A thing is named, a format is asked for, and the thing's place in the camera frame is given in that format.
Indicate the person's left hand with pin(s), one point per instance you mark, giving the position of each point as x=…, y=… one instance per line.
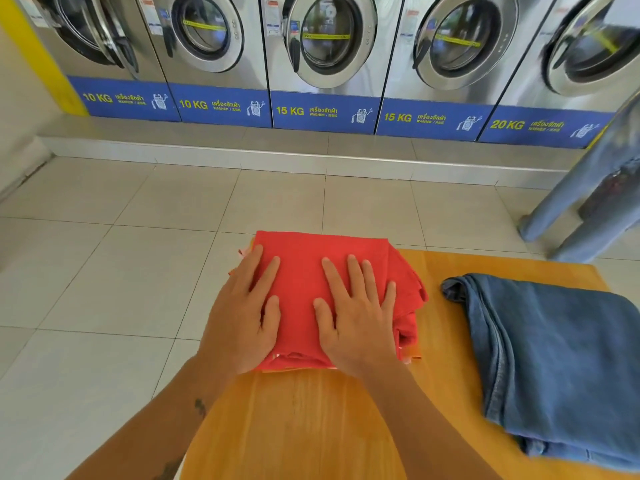
x=237, y=334

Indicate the person's right hand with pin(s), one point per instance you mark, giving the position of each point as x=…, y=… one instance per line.
x=362, y=339

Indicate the orange cloth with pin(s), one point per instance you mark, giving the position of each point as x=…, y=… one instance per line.
x=412, y=353

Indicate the pink cloth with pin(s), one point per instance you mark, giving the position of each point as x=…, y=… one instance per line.
x=243, y=252

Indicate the blue denim garment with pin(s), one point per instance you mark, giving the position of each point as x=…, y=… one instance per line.
x=560, y=354

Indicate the person's left forearm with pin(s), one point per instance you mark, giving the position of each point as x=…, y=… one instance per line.
x=160, y=424

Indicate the person's right forearm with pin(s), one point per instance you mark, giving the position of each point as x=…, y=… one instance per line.
x=430, y=429

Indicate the small steel washing machine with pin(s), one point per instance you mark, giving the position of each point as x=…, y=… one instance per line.
x=220, y=105
x=120, y=99

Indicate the medium steel washing machine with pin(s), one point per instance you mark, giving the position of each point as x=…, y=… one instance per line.
x=425, y=118
x=320, y=112

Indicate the large steel washing machine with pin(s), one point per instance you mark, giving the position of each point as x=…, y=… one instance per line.
x=540, y=125

